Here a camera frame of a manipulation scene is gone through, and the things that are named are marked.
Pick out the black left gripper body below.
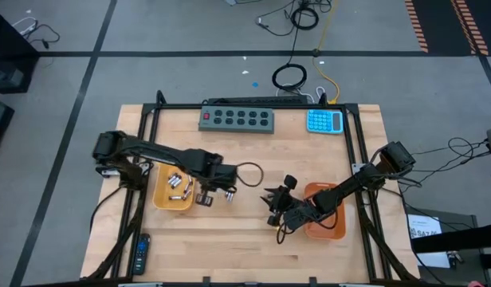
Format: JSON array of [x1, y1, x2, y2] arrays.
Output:
[[199, 163, 238, 191]]

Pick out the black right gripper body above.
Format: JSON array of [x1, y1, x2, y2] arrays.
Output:
[[268, 175, 314, 230]]

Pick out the yellow plastic bin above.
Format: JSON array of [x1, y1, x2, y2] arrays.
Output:
[[152, 161, 197, 211]]

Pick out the orange plastic bin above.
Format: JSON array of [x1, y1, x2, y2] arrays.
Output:
[[303, 182, 347, 242]]

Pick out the grey metal power strip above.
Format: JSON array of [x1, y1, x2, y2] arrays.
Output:
[[198, 105, 276, 135]]

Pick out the blue calculator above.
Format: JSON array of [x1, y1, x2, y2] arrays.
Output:
[[306, 109, 344, 135]]

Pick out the black remote control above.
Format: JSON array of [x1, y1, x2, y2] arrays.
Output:
[[132, 233, 151, 276]]

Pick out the black power strip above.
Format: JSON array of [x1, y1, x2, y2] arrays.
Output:
[[207, 95, 310, 107]]

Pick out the white paper label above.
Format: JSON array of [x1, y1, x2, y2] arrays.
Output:
[[407, 214, 444, 240]]

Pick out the black cart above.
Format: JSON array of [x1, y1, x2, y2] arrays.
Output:
[[404, 206, 491, 286]]

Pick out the black cabinet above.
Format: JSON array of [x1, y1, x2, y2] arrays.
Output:
[[0, 7, 40, 95]]

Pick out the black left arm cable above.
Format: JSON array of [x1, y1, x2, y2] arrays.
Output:
[[235, 161, 265, 188]]

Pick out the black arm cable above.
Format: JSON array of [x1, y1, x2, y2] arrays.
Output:
[[276, 210, 338, 245], [235, 161, 265, 188]]

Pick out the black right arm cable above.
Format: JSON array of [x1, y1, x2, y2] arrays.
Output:
[[276, 210, 338, 245]]

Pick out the black aluminium table frame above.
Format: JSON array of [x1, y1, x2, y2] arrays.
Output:
[[80, 90, 422, 285]]

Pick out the white cable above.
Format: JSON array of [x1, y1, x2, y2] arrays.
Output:
[[275, 83, 326, 103]]

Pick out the coiled black floor cable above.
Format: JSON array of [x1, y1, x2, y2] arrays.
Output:
[[272, 63, 308, 91], [289, 6, 320, 31]]

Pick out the yellow cable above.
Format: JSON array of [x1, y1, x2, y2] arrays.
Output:
[[312, 0, 341, 105]]

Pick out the black cable bundle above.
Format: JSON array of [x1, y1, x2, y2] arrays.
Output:
[[404, 137, 491, 192]]

